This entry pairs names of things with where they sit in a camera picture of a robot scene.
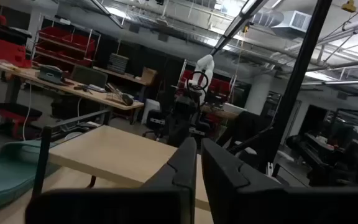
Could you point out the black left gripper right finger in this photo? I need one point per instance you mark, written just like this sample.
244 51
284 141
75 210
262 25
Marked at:
244 199

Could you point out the white bin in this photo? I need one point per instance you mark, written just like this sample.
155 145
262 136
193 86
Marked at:
150 110

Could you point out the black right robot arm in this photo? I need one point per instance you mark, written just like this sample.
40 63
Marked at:
185 112

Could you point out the grey rubber slide slipper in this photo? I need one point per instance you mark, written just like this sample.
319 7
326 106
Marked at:
73 136

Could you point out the black office chair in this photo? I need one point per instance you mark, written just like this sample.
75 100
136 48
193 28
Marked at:
155 123

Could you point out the brown cardboard box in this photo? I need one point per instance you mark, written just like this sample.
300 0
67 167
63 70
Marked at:
149 75

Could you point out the grey box device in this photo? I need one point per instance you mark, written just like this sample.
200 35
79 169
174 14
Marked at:
50 74

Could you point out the white round pillar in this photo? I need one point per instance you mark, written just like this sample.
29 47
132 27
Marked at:
258 93

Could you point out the long wooden workbench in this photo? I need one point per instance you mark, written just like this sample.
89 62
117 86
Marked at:
89 93

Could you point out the white covered robot arm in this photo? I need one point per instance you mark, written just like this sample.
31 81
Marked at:
205 67

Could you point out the teal rubber slide slipper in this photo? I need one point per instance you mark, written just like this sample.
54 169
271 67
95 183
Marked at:
8 174

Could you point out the ceiling air duct vent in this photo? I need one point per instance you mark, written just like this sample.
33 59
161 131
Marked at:
292 21

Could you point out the red cabinet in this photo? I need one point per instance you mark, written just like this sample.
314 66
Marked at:
5 49

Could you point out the red and black cart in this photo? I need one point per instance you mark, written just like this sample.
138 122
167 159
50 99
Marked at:
14 113

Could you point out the black aluminium rig frame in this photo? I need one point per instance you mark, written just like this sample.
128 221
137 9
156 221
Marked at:
303 62

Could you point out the stack of grey trays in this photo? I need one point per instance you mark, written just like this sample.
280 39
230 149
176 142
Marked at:
118 63

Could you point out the rack with red bins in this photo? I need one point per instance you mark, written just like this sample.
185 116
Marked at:
67 43

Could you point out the wooden shelf with black legs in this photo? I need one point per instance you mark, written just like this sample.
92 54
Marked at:
113 152

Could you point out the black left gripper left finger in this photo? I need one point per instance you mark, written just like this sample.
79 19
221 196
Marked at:
172 199

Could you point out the yellow hanging connector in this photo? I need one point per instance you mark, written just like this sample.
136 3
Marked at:
349 6

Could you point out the long ceiling light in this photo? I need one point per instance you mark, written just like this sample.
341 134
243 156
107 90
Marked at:
239 21

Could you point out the black work tables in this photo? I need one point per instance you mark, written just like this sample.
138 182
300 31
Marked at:
337 149

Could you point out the dark flat monitor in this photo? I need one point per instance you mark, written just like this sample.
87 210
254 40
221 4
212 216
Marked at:
89 76

